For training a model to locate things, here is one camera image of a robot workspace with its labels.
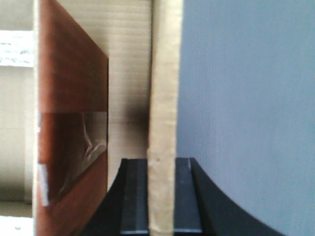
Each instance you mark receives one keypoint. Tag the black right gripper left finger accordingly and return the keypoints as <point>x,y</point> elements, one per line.
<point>124,210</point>

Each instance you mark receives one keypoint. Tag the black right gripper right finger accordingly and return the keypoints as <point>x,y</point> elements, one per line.
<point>202,209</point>

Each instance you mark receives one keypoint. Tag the orange printed cardboard box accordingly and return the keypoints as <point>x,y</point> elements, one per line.
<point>70,163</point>

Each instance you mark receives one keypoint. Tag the large brown cardboard box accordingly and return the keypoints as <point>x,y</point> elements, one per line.
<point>143,94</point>

